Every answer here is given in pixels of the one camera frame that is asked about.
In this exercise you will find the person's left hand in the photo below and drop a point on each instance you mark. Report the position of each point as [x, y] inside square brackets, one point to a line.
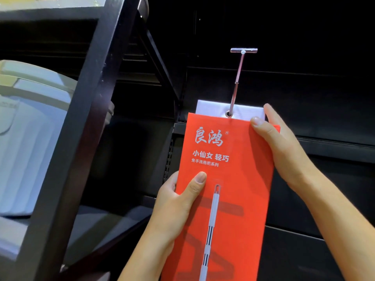
[170, 204]

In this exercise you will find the person's right hand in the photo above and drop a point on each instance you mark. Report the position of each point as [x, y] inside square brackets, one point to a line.
[285, 149]

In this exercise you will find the person's right thumb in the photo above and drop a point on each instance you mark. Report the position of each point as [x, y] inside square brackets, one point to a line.
[262, 130]

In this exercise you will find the person's left thumb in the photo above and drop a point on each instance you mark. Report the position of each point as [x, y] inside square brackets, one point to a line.
[194, 185]

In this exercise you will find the red mop package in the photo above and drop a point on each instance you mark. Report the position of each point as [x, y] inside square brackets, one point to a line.
[222, 196]

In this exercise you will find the person's right forearm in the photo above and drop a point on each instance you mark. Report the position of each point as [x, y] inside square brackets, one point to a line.
[337, 222]

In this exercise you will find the person's left forearm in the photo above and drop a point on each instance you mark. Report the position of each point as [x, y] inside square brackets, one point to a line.
[146, 254]

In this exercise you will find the metal display hook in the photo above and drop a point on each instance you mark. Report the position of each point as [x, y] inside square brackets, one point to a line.
[238, 76]

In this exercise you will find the black metal shelf rack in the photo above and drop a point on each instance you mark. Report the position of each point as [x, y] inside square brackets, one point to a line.
[73, 137]

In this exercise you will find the grey plastic bin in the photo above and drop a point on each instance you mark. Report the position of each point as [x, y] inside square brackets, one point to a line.
[32, 137]

